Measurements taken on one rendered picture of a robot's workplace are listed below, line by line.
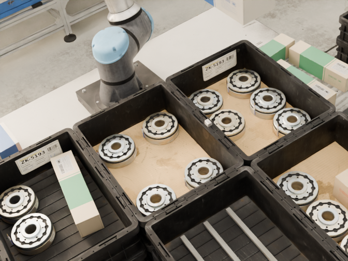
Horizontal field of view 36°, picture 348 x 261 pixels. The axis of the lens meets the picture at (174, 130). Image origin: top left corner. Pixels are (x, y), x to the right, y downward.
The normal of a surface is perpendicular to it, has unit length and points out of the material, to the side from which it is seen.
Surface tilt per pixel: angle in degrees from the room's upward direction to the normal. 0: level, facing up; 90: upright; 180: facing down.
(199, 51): 0
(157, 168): 0
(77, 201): 0
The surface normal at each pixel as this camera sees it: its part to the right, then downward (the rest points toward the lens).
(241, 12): -0.81, 0.48
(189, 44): -0.11, -0.69
